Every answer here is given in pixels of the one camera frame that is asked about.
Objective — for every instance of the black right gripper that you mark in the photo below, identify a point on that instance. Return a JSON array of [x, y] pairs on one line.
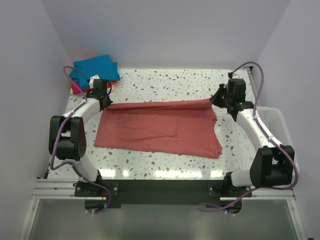
[[215, 99]]

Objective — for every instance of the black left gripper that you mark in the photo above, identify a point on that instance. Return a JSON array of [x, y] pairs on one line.
[[109, 101]]

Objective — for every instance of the dusty red t shirt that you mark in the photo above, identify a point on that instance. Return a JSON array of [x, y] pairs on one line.
[[176, 127]]

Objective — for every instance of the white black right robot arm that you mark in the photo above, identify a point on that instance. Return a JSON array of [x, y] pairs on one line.
[[273, 165]]

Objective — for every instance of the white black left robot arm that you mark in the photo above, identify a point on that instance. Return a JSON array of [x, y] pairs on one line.
[[67, 138]]

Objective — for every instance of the folded orange t shirt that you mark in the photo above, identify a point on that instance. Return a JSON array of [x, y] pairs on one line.
[[112, 82]]

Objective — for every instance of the folded pink t shirt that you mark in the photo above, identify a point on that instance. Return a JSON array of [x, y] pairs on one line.
[[76, 89]]

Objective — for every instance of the folded blue t shirt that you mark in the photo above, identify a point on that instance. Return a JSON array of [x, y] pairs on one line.
[[101, 65]]

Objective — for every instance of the white plastic laundry basket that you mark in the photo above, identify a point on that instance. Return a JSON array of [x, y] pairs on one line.
[[273, 125]]

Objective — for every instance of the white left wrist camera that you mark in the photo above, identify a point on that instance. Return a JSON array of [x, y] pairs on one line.
[[92, 78]]

